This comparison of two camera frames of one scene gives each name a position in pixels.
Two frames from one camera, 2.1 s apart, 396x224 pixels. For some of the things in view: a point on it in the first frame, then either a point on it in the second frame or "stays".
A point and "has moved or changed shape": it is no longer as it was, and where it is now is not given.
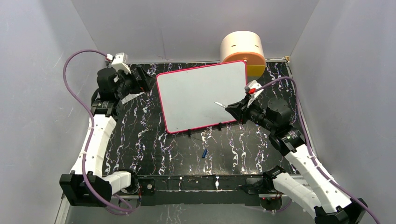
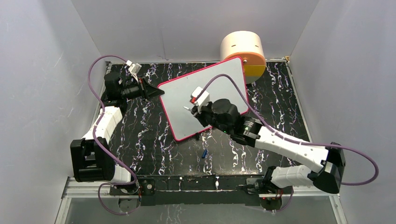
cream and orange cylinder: (247, 45) stays
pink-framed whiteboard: (188, 96) has moved or changed shape
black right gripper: (239, 110) to (194, 112)
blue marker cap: (204, 154) stays
